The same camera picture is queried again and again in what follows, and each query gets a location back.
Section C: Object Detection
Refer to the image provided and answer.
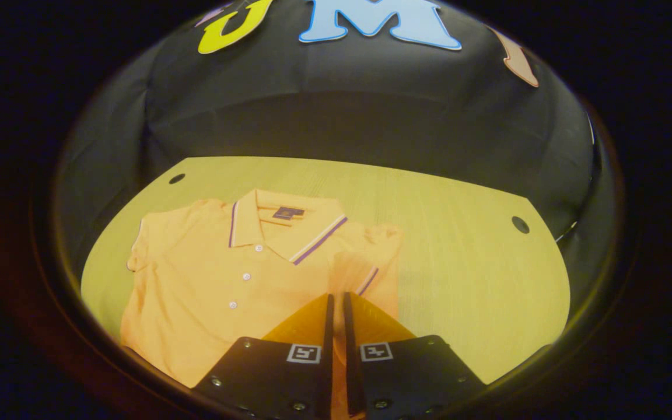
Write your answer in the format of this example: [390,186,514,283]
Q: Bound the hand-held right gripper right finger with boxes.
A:
[343,292,487,420]

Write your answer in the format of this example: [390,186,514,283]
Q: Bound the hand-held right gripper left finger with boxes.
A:
[193,293,335,420]

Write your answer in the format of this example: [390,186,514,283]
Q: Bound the orange polo T-shirt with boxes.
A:
[120,188,405,420]

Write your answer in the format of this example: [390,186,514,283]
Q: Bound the black backdrop cloth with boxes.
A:
[56,0,605,275]

